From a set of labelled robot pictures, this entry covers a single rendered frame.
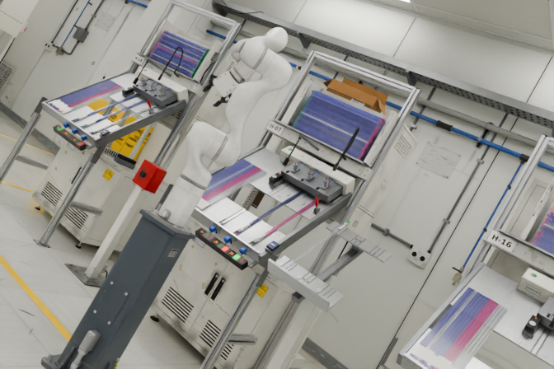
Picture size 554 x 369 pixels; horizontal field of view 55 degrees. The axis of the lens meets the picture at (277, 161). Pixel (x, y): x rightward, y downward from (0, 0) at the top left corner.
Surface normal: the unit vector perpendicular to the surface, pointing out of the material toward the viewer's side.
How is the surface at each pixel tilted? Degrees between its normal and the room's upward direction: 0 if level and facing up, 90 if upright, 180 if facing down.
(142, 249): 90
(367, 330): 90
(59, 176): 90
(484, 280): 44
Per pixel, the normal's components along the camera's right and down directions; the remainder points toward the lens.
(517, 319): 0.03, -0.83
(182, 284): -0.46, -0.31
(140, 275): -0.29, -0.20
